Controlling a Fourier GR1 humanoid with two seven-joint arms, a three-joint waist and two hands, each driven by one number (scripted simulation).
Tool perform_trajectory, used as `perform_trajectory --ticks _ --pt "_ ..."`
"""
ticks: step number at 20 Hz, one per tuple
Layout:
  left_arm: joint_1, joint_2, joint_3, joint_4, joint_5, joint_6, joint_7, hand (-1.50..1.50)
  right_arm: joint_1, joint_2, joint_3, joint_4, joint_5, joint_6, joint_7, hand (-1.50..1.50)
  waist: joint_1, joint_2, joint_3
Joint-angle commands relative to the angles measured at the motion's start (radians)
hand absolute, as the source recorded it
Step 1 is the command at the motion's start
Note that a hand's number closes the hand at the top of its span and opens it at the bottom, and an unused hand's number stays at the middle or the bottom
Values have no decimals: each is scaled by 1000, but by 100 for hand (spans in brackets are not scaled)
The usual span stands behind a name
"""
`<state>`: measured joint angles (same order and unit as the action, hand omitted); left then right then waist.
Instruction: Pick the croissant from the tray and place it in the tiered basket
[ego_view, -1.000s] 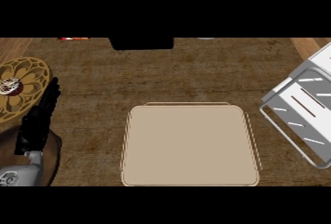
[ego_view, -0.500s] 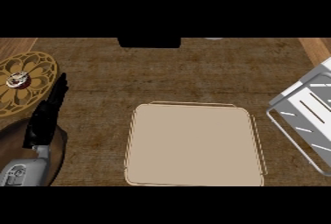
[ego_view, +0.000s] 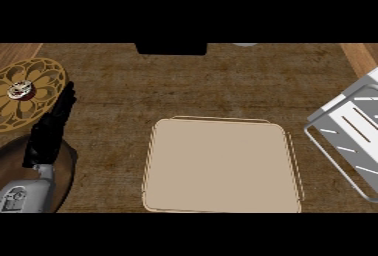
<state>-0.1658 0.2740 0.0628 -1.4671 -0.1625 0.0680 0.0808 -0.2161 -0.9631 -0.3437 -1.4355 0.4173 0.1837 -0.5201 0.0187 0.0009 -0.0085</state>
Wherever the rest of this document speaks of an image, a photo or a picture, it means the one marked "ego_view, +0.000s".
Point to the cupcake with white frosting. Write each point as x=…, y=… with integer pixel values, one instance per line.
x=21, y=90

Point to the small pale grey object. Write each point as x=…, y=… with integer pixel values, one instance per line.
x=244, y=44

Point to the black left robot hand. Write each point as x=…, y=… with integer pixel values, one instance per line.
x=47, y=133

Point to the dark brown round plate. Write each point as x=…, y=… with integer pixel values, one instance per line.
x=12, y=166

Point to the beige square tray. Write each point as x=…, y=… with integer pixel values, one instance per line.
x=221, y=166

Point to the black box-shaped appliance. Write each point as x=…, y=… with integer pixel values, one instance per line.
x=171, y=48

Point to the gold patterned round placemat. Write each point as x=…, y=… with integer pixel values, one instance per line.
x=41, y=85

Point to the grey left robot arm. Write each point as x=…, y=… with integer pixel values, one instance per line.
x=27, y=195

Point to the brown woven table mat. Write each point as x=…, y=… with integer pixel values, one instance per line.
x=196, y=83

